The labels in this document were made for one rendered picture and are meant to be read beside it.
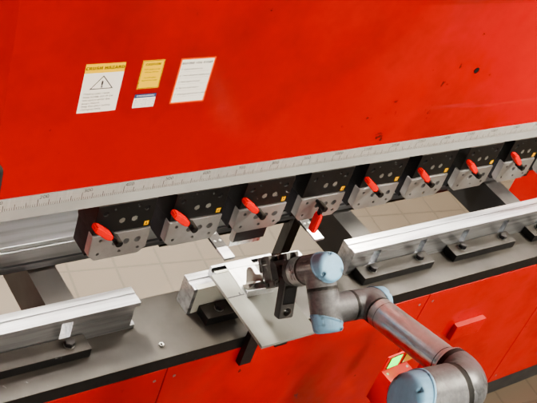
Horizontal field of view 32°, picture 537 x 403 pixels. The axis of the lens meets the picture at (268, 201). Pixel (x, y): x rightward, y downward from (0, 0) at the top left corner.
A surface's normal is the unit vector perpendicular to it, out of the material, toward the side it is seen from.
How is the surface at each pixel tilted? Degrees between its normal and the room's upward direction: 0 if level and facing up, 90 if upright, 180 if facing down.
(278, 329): 0
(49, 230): 0
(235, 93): 90
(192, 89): 90
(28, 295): 90
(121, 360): 0
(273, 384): 90
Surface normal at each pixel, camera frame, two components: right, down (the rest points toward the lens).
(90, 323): 0.52, 0.64
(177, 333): 0.29, -0.76
